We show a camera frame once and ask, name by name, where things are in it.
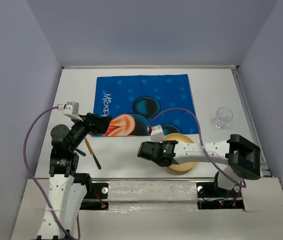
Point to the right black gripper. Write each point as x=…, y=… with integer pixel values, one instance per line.
x=158, y=143

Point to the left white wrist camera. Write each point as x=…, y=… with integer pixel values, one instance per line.
x=70, y=109

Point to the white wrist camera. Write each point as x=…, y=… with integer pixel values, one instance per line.
x=156, y=133
x=70, y=109

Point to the yellow round plate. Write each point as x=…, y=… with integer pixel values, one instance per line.
x=182, y=165

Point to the gold fork green handle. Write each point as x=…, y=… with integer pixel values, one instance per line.
x=80, y=152

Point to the clear plastic cup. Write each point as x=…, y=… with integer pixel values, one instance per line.
x=222, y=117

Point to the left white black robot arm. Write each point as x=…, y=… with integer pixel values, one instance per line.
x=67, y=187

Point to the blue Mickey placemat cloth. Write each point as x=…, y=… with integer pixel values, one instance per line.
x=138, y=102

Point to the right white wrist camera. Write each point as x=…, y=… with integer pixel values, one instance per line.
x=156, y=133

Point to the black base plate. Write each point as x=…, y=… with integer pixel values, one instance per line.
x=97, y=198
x=209, y=197

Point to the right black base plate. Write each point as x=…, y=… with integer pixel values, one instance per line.
x=209, y=197

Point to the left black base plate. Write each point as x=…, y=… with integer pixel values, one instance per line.
x=97, y=198

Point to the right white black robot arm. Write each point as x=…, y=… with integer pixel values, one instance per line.
x=236, y=159

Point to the gold knife green handle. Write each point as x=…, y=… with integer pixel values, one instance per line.
x=92, y=153

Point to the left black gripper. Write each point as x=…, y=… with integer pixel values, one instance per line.
x=102, y=124

